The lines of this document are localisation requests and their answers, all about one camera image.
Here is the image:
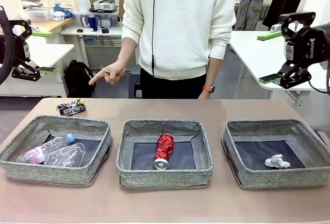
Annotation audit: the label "person's left forearm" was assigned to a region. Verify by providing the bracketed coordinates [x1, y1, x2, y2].
[207, 56, 224, 88]

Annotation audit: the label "white plastic box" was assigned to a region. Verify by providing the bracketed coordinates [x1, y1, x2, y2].
[0, 0, 23, 24]

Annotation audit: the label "person's right forearm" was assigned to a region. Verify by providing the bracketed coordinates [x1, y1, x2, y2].
[119, 37, 137, 66]

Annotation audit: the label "clear plastic cup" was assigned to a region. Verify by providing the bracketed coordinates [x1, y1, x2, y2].
[43, 142, 86, 168]

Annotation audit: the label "low white desk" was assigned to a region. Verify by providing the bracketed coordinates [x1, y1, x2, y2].
[0, 42, 75, 97]

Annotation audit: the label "grey fabric basket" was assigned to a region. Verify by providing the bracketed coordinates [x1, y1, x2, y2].
[0, 114, 113, 186]
[115, 119, 214, 189]
[222, 118, 330, 190]

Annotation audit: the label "black snack wrapper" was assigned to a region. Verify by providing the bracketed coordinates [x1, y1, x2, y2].
[56, 99, 87, 117]

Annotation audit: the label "large white table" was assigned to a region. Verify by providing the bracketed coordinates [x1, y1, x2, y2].
[228, 30, 330, 92]

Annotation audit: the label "person in blue jacket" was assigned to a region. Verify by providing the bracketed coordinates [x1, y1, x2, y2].
[236, 0, 281, 31]

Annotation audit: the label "black backpack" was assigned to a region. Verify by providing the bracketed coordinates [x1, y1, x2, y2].
[63, 59, 96, 98]

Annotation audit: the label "crushed clear bottle pink label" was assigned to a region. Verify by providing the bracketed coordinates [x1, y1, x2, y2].
[15, 133, 75, 165]

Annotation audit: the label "blue bottle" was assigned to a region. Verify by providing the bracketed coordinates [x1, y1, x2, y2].
[87, 14, 98, 32]

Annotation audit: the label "clear storage box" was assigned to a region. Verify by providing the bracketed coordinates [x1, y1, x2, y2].
[74, 11, 120, 28]

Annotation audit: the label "paper ball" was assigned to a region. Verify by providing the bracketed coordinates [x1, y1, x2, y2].
[265, 153, 291, 170]

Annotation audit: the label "white mesh basket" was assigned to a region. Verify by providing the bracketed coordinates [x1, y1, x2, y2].
[22, 7, 52, 23]

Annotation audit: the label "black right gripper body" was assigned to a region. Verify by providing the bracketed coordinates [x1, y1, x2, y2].
[285, 23, 330, 65]

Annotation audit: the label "black trousers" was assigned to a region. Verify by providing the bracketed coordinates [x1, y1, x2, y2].
[140, 66, 208, 100]

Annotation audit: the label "blue cloth bag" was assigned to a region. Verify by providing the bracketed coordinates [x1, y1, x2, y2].
[53, 5, 76, 20]

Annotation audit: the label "white desk with drawer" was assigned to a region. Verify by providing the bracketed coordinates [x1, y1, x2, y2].
[59, 27, 124, 70]

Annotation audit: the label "thin black cord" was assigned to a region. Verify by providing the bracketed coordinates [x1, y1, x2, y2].
[151, 0, 157, 78]

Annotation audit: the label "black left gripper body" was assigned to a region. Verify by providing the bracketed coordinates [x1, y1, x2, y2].
[9, 35, 31, 65]

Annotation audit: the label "black and white device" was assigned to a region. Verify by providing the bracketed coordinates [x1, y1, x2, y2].
[89, 0, 117, 13]

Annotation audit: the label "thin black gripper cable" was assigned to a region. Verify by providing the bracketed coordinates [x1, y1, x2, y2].
[308, 69, 330, 93]

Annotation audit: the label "wooden top table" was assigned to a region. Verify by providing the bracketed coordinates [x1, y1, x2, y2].
[0, 16, 75, 45]

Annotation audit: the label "beige printed crate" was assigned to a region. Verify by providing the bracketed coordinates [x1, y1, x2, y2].
[40, 0, 79, 12]

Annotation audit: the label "white round container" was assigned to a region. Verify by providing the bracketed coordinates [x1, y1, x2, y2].
[76, 0, 91, 13]

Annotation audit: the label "crushed red soda can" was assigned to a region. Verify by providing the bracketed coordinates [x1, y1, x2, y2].
[154, 133, 175, 170]

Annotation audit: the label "hanging black coat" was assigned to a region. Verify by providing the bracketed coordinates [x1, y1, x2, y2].
[262, 0, 312, 31]

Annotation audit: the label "grey stool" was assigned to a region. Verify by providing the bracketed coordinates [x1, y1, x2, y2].
[128, 65, 142, 98]

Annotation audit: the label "person's right hand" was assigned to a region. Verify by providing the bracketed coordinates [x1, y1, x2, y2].
[88, 61, 127, 85]

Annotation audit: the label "white knit sweater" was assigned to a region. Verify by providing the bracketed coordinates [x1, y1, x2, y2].
[121, 0, 237, 81]

